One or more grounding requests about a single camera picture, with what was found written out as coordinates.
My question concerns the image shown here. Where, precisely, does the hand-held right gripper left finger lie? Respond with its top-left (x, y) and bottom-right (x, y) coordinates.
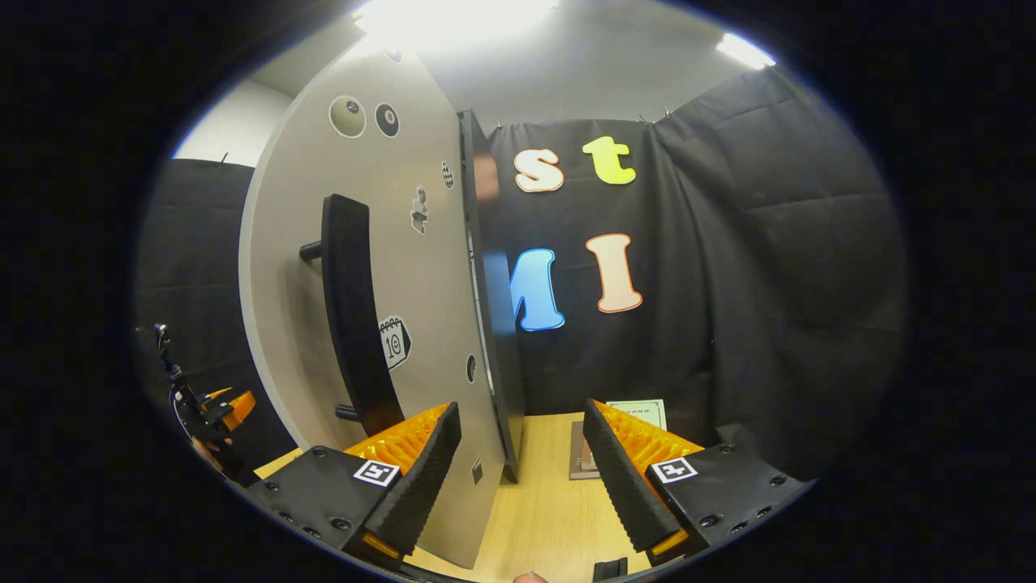
top-left (243, 402), bottom-right (462, 568)

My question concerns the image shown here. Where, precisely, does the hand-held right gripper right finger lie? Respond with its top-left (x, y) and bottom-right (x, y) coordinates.
top-left (582, 398), bottom-right (812, 566)

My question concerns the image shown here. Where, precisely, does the black cabinet door handle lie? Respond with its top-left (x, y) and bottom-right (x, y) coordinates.
top-left (299, 194), bottom-right (405, 438)

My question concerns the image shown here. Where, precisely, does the beige cabinet door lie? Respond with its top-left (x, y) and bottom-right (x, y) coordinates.
top-left (239, 49), bottom-right (507, 569)

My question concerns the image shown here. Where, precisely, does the brown book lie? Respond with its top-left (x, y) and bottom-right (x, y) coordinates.
top-left (569, 421), bottom-right (601, 480)

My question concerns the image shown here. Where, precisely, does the green book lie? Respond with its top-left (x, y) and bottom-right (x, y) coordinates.
top-left (605, 398), bottom-right (668, 432)

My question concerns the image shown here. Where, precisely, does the black backdrop cloth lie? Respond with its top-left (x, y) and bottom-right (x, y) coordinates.
top-left (134, 65), bottom-right (906, 487)

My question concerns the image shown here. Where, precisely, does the large ceiling light panel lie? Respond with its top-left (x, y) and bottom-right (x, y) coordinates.
top-left (356, 0), bottom-right (559, 49)

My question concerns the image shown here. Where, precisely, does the small ceiling light panel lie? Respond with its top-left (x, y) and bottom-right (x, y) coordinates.
top-left (716, 32), bottom-right (776, 70)

